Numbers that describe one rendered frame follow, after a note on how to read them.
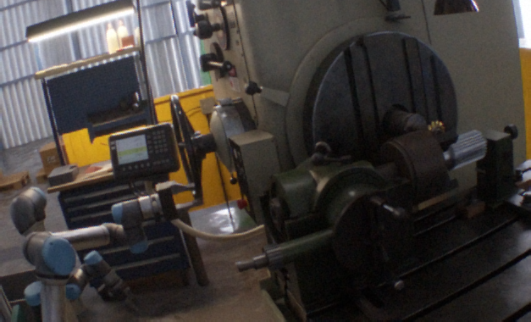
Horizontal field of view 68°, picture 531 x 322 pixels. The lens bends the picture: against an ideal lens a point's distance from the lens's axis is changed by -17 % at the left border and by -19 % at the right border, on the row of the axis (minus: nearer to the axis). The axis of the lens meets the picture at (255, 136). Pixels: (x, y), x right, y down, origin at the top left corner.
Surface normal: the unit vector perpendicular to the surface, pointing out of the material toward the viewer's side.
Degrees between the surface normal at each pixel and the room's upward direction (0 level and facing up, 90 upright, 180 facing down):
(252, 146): 90
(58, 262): 83
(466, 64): 90
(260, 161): 90
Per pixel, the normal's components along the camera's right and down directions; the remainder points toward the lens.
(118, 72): 0.21, 0.18
